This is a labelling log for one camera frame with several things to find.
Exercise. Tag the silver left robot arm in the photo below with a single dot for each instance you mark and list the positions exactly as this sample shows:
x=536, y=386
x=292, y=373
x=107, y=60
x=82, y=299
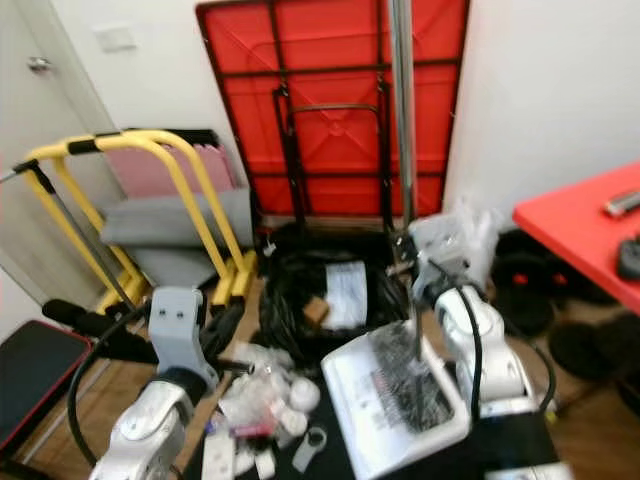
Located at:
x=150, y=440

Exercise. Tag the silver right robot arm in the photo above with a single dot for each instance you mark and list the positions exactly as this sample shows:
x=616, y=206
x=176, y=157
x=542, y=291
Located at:
x=490, y=350

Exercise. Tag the black floor mat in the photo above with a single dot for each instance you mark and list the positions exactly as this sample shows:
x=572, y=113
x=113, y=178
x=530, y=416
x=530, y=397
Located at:
x=340, y=465

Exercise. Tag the white plastic bag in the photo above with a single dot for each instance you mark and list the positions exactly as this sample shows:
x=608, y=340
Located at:
x=480, y=240

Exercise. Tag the white crumpled paper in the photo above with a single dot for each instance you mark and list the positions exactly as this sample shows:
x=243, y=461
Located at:
x=347, y=295

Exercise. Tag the black trash bag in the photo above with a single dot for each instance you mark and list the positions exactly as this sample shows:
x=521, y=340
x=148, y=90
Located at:
x=275, y=290

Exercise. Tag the white crumpled tissue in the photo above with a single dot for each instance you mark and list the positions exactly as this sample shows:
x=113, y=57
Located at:
x=255, y=408

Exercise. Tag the pink red snack wrapper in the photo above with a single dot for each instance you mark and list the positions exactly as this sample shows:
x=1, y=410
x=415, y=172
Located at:
x=250, y=430

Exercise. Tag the small brown cardboard box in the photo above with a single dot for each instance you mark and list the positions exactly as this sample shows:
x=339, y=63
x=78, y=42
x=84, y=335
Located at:
x=315, y=311

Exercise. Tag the white paper roll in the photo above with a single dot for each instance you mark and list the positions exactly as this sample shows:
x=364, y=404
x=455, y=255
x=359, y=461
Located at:
x=304, y=395

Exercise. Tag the white paper strip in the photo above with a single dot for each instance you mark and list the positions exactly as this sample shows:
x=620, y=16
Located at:
x=220, y=460

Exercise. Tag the grey plastic clip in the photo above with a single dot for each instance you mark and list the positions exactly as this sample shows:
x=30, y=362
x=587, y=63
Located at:
x=302, y=460

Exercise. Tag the grey folded exercise mat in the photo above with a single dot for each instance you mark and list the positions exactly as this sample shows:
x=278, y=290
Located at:
x=160, y=220

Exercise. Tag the red table top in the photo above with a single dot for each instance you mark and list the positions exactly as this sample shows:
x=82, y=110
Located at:
x=570, y=225

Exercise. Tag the grey metal rod rack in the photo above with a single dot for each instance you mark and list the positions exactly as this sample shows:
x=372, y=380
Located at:
x=82, y=245

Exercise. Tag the pink foam mat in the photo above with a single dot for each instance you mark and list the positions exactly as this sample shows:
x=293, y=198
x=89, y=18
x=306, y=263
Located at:
x=150, y=175

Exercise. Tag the short black red-trimmed bench seat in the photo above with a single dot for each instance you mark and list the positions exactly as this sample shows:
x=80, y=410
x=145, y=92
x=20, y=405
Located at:
x=45, y=380

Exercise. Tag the single flat black weight plate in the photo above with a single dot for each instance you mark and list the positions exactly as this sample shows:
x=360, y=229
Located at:
x=590, y=350

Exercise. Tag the black game controller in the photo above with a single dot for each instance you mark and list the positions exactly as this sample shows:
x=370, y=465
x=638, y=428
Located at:
x=630, y=258

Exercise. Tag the grey remote control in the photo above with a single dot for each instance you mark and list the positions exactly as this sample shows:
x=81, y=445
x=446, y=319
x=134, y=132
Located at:
x=623, y=204

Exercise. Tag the black foam puzzle mat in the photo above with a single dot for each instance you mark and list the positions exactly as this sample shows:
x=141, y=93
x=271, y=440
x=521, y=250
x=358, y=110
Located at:
x=205, y=138

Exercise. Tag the white door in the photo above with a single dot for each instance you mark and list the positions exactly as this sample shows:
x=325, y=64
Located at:
x=40, y=150

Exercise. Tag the silver door knob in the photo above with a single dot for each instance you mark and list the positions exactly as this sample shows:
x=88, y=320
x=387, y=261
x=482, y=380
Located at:
x=40, y=65

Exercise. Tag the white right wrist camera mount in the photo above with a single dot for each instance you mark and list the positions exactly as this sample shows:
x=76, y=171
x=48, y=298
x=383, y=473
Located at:
x=445, y=255

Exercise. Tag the light grey left wrist camera mount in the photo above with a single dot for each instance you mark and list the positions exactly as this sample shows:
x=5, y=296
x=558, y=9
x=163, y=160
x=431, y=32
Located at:
x=180, y=330

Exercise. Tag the yellow steel exercise frame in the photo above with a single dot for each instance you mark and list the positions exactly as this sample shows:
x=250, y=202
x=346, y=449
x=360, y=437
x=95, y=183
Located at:
x=235, y=270

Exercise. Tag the black weight bench frame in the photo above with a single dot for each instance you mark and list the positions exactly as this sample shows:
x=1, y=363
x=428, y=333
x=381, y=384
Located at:
x=85, y=315

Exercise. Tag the red folded table black frame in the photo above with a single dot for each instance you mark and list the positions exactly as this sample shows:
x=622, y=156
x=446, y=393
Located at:
x=320, y=35

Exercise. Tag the white wall switch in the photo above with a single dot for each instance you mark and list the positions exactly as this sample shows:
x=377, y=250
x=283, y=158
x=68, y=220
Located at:
x=115, y=38

